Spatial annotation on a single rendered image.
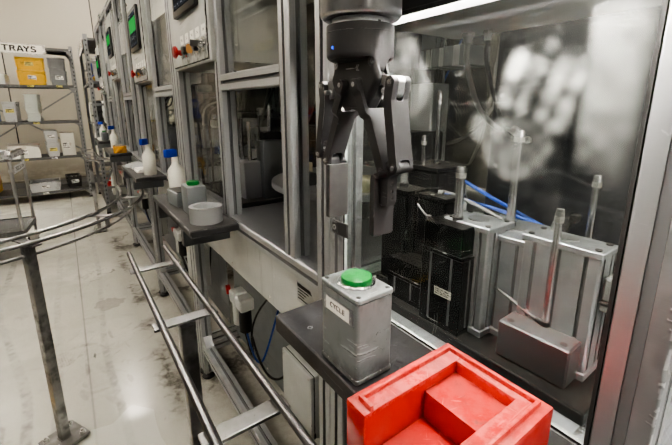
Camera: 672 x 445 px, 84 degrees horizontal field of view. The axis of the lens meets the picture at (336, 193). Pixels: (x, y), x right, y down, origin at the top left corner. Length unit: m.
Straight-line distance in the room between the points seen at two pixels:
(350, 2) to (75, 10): 7.18
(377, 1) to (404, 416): 0.42
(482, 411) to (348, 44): 0.39
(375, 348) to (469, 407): 0.13
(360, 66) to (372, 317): 0.29
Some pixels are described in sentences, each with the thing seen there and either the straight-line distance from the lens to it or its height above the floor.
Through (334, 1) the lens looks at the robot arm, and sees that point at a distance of 0.42.
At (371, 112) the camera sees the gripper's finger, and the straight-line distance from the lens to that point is 0.42.
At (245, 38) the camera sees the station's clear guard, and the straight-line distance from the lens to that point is 1.06.
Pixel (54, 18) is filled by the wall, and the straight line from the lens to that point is 7.49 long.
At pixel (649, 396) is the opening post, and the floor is 1.00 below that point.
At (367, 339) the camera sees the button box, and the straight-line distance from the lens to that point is 0.49.
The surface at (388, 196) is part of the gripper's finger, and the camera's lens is 0.41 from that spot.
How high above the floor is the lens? 1.25
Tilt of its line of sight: 13 degrees down
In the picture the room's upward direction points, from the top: straight up
